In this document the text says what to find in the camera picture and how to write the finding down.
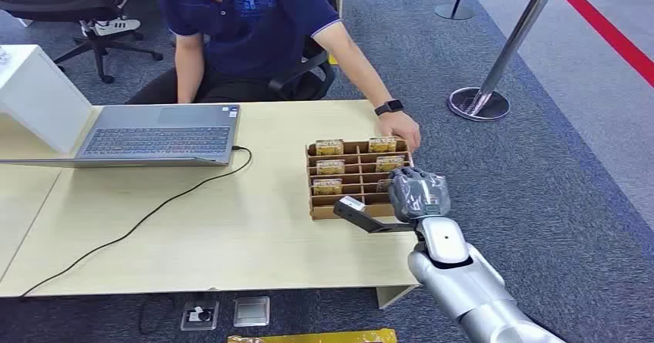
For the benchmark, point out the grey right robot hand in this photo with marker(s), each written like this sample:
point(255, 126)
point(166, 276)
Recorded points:
point(416, 195)

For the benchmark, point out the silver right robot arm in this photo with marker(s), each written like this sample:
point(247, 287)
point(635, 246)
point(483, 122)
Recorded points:
point(467, 279)

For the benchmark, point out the gold patterned card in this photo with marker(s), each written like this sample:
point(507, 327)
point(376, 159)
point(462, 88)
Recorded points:
point(390, 163)
point(329, 147)
point(330, 167)
point(327, 187)
point(382, 144)

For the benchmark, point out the brown cardboard card organizer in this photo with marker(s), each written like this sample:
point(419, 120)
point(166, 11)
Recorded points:
point(357, 177)

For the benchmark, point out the person's left hand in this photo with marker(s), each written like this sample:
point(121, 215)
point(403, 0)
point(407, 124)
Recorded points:
point(403, 129)

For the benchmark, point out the person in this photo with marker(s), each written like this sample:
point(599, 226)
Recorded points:
point(250, 34)

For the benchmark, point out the black smartwatch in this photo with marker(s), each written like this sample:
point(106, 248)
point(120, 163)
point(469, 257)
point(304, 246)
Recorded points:
point(389, 108)

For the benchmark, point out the yellow board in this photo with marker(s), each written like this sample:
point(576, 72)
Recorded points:
point(317, 337)

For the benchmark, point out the closed silver floor socket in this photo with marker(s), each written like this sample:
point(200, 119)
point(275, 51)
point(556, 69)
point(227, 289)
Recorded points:
point(252, 311)

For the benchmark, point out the floor power socket with plug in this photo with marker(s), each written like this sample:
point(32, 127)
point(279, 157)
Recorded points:
point(199, 315)

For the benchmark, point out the red barrier belt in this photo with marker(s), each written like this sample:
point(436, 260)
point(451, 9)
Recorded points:
point(608, 29)

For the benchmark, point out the grey open laptop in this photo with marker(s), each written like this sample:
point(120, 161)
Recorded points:
point(163, 136)

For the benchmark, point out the white sneaker with black stripes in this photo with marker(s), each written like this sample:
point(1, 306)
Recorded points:
point(115, 25)

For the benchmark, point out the white box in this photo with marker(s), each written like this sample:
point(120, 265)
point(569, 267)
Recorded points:
point(38, 95)

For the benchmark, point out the black swivel office chair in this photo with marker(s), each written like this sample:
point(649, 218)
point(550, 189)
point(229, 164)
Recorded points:
point(71, 3)

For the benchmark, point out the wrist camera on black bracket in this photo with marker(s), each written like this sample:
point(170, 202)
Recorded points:
point(360, 214)

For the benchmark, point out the chrome stanchion post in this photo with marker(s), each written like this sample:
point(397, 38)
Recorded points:
point(503, 54)

